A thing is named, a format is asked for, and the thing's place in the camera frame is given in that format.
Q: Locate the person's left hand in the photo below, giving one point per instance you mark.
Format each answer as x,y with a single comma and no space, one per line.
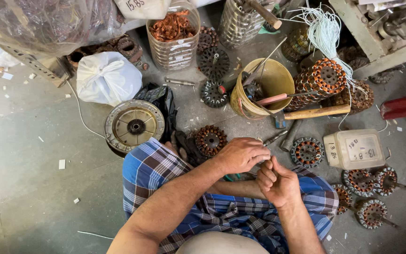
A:
240,155

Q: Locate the person's right hand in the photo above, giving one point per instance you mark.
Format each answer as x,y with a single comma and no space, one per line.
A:
282,187

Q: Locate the person's left fingers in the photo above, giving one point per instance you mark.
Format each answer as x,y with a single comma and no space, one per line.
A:
264,152

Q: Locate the small metal punch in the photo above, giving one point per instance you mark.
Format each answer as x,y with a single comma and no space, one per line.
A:
275,137

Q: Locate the grey metal cylinder tool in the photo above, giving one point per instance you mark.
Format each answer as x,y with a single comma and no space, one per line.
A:
290,136

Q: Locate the metal tools bundle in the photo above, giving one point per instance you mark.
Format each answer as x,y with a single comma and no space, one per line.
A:
254,83

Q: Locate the yellow plastic bucket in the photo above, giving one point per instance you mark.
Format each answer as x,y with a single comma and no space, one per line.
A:
277,79

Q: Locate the bare black stator core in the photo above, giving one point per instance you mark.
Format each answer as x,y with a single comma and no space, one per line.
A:
214,64
210,96

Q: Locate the person's foot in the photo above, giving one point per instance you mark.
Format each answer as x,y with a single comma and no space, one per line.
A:
176,150

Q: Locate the stack of copper wound stators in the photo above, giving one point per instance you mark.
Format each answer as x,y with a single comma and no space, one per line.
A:
321,83

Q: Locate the copper wound stator with shaft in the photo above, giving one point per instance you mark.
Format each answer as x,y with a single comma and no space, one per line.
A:
360,181
388,180
372,213

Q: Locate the beige shirt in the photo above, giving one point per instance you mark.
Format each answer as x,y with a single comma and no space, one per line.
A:
220,244

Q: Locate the short metal rod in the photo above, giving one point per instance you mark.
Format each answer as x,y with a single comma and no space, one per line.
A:
180,82

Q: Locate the black plastic bag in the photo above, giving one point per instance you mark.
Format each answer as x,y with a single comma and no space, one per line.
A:
164,102

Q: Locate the stack of dark stators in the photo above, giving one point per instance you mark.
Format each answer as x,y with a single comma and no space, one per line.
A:
298,44

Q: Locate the blue checked lungi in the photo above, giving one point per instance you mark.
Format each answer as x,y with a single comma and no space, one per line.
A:
150,169

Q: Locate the rusty stator core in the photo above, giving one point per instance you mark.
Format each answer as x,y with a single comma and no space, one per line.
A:
207,38

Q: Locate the clear ribbed plastic jar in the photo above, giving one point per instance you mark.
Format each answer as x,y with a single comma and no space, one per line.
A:
238,24
174,53

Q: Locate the heap of stators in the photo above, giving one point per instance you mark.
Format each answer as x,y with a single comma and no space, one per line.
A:
360,61

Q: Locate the round metal fan motor cover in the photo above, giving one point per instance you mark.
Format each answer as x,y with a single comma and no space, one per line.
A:
134,126

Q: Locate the red plastic stool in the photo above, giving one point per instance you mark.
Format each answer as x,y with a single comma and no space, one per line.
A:
405,105

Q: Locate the wooden shelf with motor parts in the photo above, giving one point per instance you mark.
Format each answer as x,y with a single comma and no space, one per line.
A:
382,28

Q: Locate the white plastic bag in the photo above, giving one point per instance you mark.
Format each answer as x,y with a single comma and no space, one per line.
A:
108,83

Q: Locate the heap of rusty motor parts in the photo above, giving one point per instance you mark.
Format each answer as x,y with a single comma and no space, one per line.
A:
122,47

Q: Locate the scattered white paper scraps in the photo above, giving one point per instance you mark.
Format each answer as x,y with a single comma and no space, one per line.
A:
62,164

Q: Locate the slotted metal angle bar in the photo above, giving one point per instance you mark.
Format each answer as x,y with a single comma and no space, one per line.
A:
37,65

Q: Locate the large clear plastic bag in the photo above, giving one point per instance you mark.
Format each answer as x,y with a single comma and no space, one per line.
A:
41,24

